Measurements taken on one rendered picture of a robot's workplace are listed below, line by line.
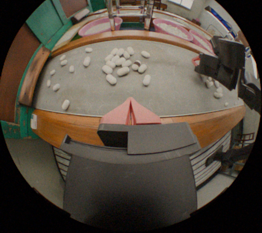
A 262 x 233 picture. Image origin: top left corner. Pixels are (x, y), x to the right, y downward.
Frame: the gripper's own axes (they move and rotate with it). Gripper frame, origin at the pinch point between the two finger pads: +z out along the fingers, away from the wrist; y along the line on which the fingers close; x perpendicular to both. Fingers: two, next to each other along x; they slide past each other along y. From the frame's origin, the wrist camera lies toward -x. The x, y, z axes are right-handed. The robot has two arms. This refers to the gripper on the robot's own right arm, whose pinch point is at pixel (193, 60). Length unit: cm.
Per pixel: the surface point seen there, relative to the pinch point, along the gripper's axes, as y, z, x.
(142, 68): 22.0, -5.6, 5.0
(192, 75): 1.8, -3.5, 5.5
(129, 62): 25.8, -3.9, 3.8
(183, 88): 8.8, -8.2, 9.4
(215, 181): -170, -117, 163
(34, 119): 65, -21, 15
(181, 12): -274, 425, -314
